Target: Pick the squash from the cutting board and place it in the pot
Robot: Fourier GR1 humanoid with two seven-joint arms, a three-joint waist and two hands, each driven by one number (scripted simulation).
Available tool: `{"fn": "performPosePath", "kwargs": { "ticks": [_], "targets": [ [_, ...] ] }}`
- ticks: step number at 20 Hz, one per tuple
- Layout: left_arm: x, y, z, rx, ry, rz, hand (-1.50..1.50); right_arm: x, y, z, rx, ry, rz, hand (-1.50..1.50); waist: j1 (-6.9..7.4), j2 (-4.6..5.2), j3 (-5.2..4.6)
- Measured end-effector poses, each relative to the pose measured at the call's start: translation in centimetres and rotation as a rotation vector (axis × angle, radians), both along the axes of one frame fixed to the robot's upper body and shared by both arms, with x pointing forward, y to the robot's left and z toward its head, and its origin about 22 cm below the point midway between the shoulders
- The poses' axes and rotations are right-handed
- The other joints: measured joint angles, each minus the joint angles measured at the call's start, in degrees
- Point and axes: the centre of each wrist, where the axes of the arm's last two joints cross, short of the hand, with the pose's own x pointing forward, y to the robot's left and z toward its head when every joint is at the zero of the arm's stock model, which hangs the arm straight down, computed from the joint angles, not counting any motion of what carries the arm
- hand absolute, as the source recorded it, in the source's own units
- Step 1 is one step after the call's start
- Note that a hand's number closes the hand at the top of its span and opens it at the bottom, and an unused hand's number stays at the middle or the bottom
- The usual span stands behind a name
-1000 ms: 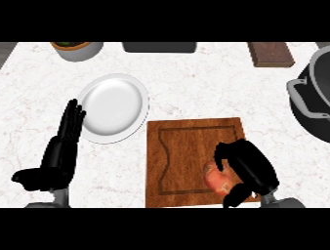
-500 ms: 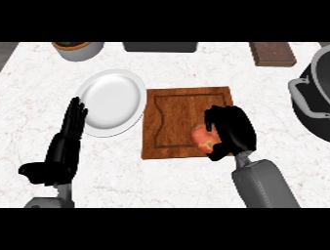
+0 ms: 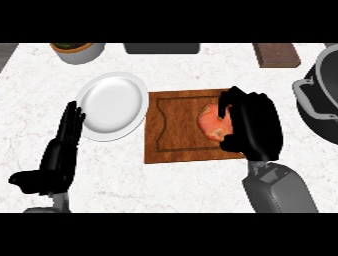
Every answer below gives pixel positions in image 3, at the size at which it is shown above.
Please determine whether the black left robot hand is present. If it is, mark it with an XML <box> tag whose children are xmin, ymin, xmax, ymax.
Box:
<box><xmin>7</xmin><ymin>100</ymin><xmax>86</xmax><ymax>196</ymax></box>

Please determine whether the grey plant pot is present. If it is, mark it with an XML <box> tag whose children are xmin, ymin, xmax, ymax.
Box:
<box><xmin>50</xmin><ymin>43</ymin><xmax>106</xmax><ymax>66</ymax></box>

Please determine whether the dark grey rectangular appliance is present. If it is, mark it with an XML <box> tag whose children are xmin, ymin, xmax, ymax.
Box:
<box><xmin>122</xmin><ymin>43</ymin><xmax>202</xmax><ymax>55</ymax></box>

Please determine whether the large dark grey pot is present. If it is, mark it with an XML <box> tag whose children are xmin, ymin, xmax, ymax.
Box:
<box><xmin>292</xmin><ymin>43</ymin><xmax>338</xmax><ymax>149</ymax></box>

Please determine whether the orange squash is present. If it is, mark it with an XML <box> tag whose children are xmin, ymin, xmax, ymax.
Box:
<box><xmin>197</xmin><ymin>102</ymin><xmax>236</xmax><ymax>143</ymax></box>

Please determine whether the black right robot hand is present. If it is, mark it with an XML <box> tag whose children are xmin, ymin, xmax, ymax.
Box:
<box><xmin>216</xmin><ymin>85</ymin><xmax>284</xmax><ymax>162</ymax></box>

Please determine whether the dark brown wooden block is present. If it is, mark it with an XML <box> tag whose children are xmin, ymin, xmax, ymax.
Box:
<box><xmin>252</xmin><ymin>43</ymin><xmax>302</xmax><ymax>69</ymax></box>

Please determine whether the white round plate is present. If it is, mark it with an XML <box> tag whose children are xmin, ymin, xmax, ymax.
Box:
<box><xmin>73</xmin><ymin>71</ymin><xmax>150</xmax><ymax>143</ymax></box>

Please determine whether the brown wooden cutting board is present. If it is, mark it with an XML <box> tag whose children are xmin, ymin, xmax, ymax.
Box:
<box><xmin>143</xmin><ymin>88</ymin><xmax>247</xmax><ymax>165</ymax></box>

